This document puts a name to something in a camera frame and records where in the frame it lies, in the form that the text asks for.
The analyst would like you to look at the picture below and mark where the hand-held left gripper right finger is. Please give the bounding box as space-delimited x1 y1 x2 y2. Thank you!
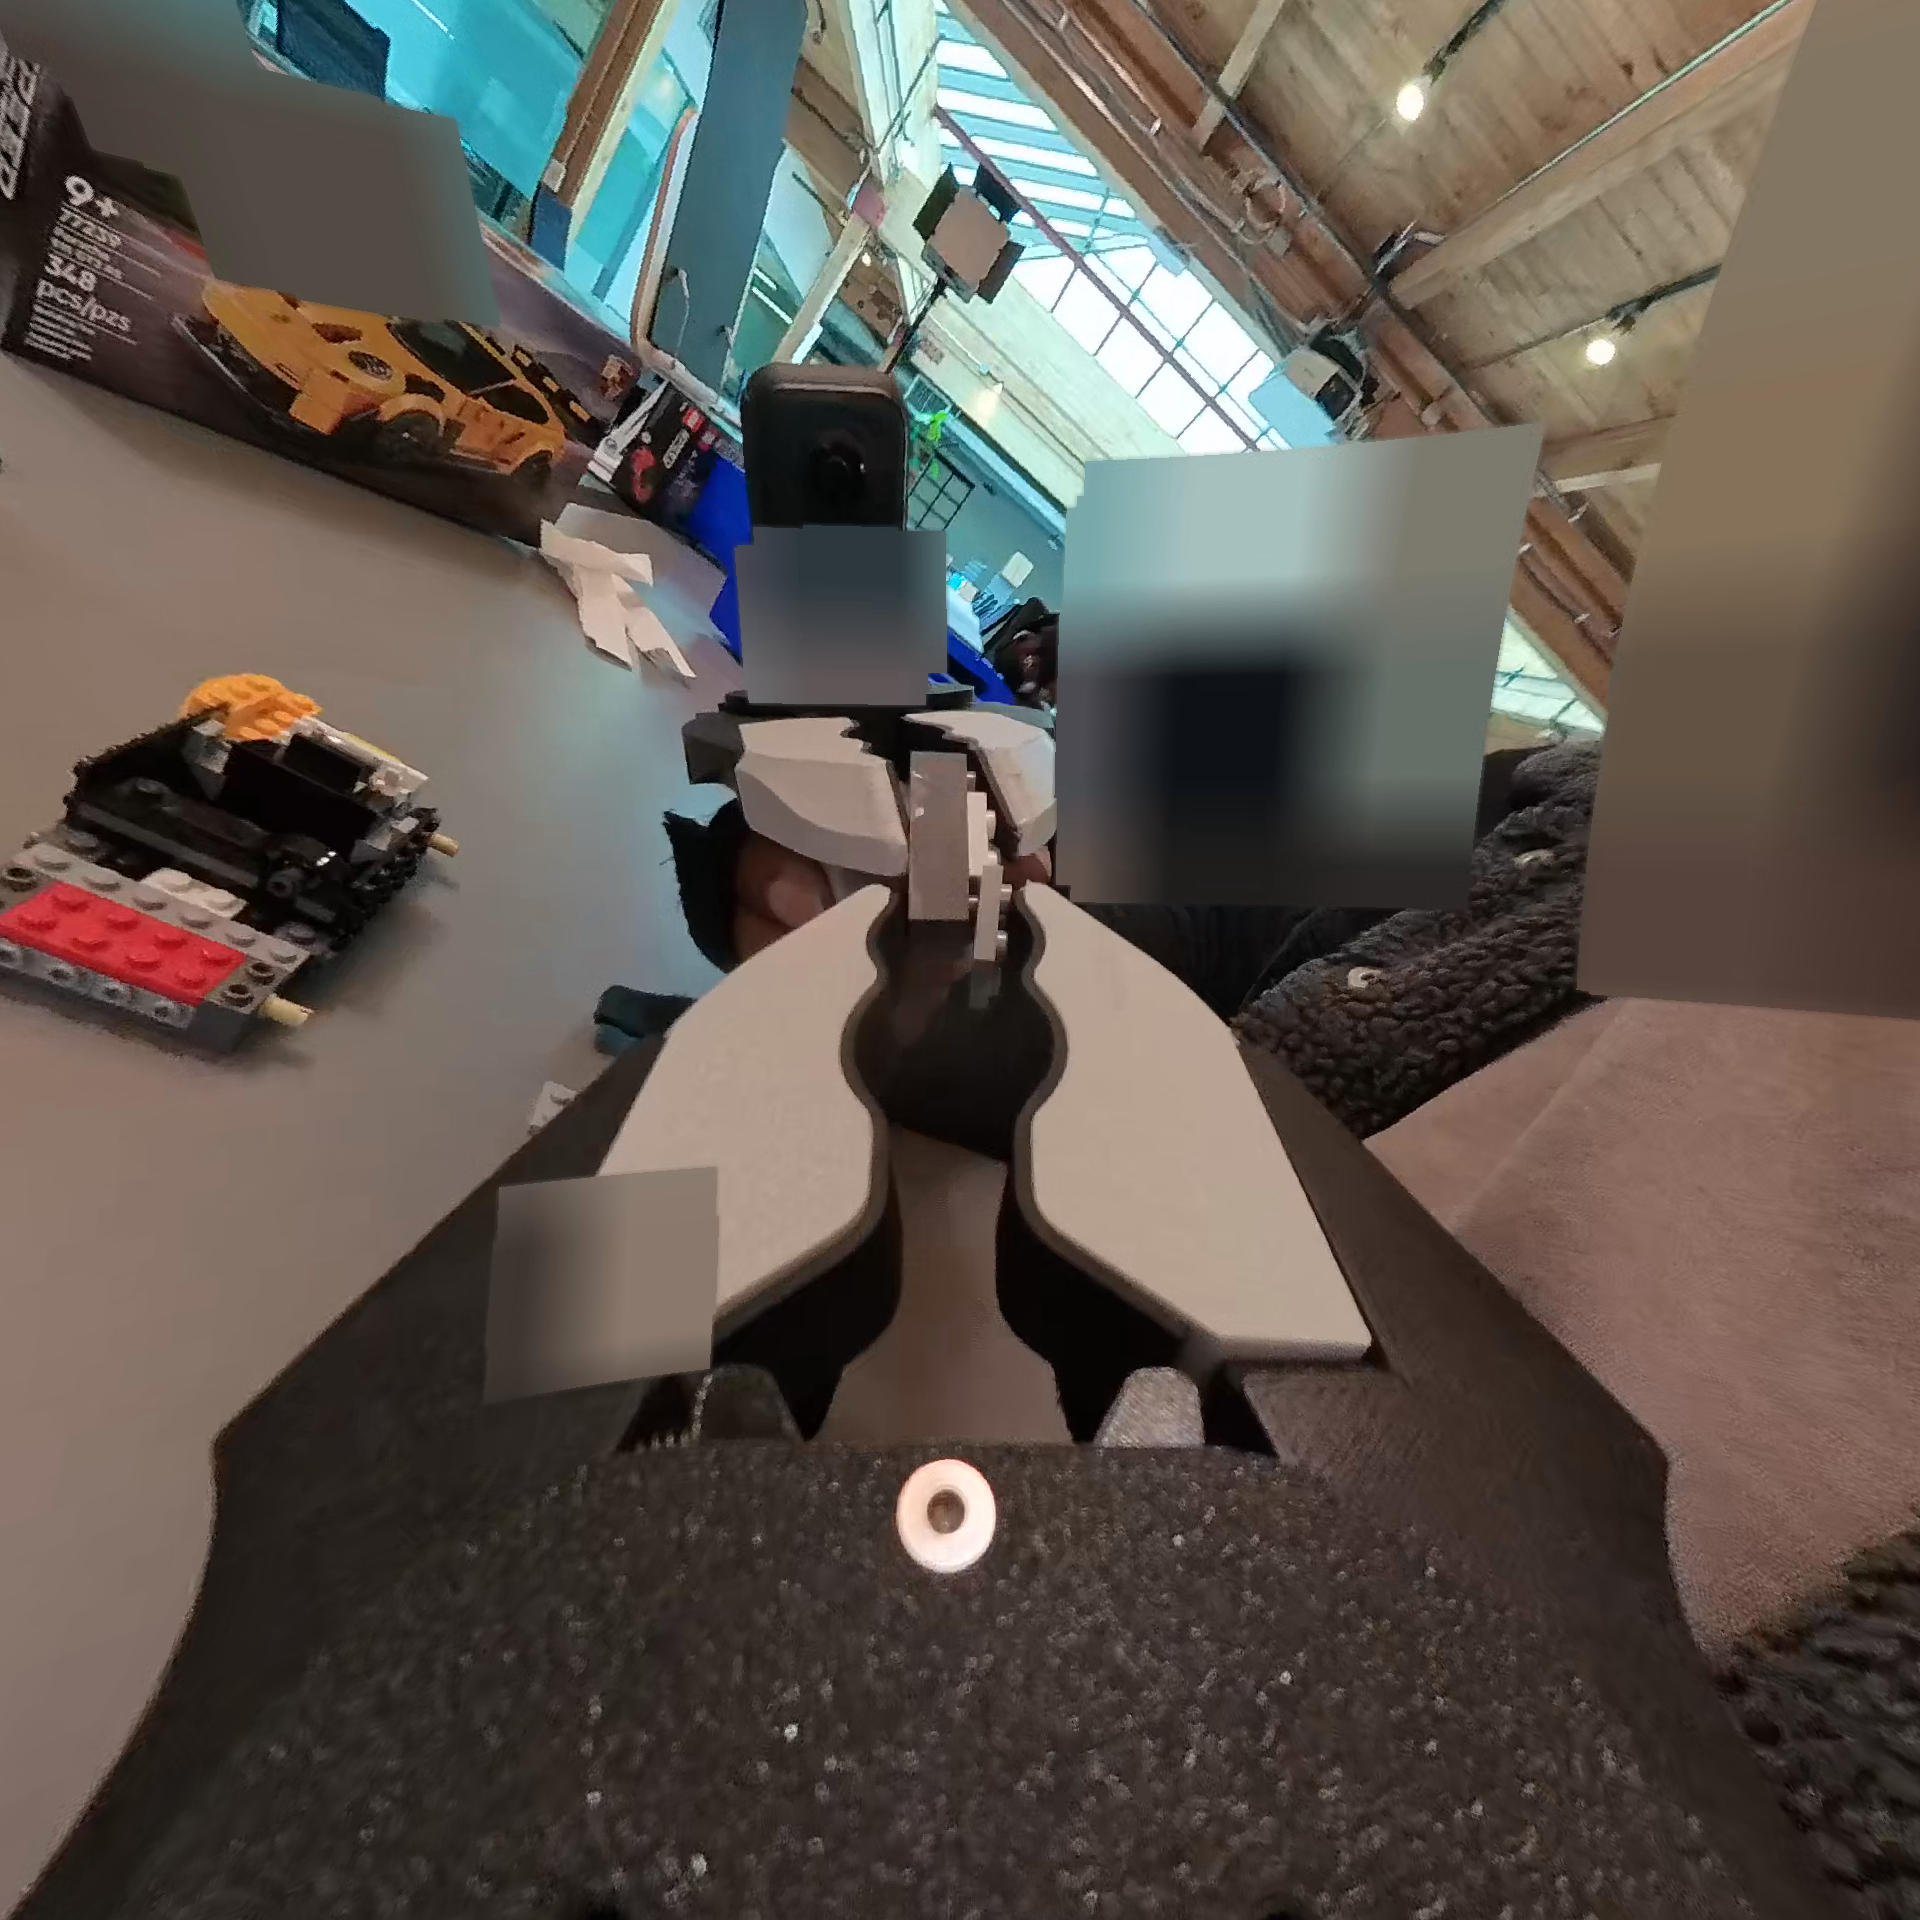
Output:
995 892 1375 1442

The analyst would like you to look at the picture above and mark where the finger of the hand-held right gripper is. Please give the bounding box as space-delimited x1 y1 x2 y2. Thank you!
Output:
934 713 1062 857
732 719 920 875

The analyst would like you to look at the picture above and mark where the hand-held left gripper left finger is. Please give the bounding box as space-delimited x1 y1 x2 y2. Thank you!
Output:
597 884 905 1433

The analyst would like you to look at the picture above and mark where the white square brick plate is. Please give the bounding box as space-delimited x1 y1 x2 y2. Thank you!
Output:
966 787 1009 965

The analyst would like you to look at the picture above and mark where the toy brick car model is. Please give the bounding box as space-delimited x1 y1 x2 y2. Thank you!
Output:
0 675 460 1052

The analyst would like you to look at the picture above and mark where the grey desk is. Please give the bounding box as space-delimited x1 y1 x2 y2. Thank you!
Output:
0 353 752 1920

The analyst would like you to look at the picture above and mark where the person's right hand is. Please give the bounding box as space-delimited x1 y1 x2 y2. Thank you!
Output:
732 840 859 965

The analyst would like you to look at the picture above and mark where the small black red toy box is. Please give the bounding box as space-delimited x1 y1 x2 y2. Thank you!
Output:
607 375 752 529

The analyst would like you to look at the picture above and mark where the studio light panel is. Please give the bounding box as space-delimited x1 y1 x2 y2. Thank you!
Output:
912 163 1028 303

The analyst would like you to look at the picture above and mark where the torn white paper bag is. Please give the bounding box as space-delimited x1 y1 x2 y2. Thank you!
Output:
536 503 704 684

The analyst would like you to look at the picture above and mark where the grey partition panel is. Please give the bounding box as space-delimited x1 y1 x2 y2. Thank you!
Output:
652 0 811 378

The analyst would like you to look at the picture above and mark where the person's dark fleece jacket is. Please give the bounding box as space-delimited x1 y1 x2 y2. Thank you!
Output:
1230 744 1920 1920

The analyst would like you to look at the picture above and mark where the white ceiling device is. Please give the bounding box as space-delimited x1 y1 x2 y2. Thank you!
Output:
1281 337 1374 424

